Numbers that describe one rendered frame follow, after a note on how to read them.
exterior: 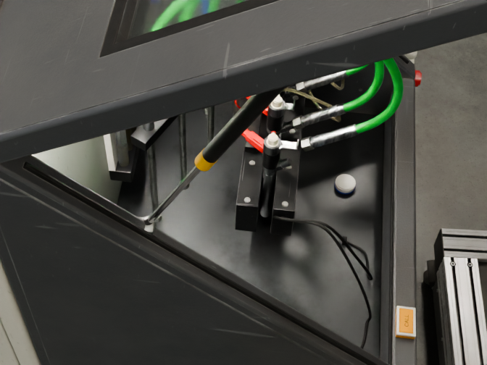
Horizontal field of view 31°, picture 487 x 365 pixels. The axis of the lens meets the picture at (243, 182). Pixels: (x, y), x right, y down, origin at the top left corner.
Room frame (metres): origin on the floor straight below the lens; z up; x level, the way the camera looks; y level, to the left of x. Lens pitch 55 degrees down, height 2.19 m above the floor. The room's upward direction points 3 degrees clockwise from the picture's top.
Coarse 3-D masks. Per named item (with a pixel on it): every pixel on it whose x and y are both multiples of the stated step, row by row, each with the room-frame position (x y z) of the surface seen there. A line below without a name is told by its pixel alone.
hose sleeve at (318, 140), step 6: (348, 126) 0.85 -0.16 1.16; (354, 126) 0.85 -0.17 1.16; (330, 132) 0.85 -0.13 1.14; (336, 132) 0.84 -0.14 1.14; (342, 132) 0.84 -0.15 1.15; (348, 132) 0.84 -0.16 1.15; (354, 132) 0.84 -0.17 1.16; (312, 138) 0.85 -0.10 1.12; (318, 138) 0.84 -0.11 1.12; (324, 138) 0.84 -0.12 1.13; (330, 138) 0.84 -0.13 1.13; (336, 138) 0.84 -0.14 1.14; (342, 138) 0.84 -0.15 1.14; (312, 144) 0.84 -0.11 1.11; (318, 144) 0.84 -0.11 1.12; (324, 144) 0.84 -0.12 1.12
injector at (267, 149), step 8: (264, 144) 0.85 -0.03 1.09; (280, 144) 0.85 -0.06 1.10; (264, 152) 0.85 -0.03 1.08; (272, 152) 0.84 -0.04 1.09; (264, 160) 0.85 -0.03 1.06; (272, 160) 0.84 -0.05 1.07; (280, 160) 0.86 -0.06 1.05; (288, 160) 0.85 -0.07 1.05; (264, 168) 0.85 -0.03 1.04; (272, 168) 0.84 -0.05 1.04; (280, 168) 0.85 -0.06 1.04; (264, 176) 0.85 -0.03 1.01; (272, 176) 0.85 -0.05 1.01; (264, 184) 0.85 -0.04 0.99; (272, 184) 0.85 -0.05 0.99; (264, 192) 0.85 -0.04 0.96; (264, 200) 0.85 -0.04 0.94; (264, 208) 0.85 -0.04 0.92; (264, 216) 0.85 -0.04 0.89
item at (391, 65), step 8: (392, 64) 0.84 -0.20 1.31; (392, 72) 0.84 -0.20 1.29; (400, 72) 0.84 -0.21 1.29; (400, 80) 0.84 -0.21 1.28; (400, 88) 0.84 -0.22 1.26; (400, 96) 0.83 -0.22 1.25; (392, 104) 0.84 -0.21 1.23; (384, 112) 0.84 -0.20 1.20; (392, 112) 0.83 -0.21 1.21; (368, 120) 0.85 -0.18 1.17; (376, 120) 0.84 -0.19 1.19; (384, 120) 0.84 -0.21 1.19; (360, 128) 0.84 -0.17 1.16; (368, 128) 0.84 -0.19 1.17
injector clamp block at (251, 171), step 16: (288, 112) 1.02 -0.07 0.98; (256, 160) 0.90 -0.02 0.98; (240, 176) 0.87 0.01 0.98; (256, 176) 0.87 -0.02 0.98; (288, 176) 0.87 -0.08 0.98; (240, 192) 0.83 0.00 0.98; (256, 192) 0.84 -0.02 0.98; (272, 192) 0.92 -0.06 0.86; (288, 192) 0.84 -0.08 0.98; (240, 208) 0.81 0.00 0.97; (256, 208) 0.81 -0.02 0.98; (272, 208) 0.81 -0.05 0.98; (288, 208) 0.81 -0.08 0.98; (240, 224) 0.81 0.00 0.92; (256, 224) 0.81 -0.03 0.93; (272, 224) 0.80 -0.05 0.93; (288, 224) 0.80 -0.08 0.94
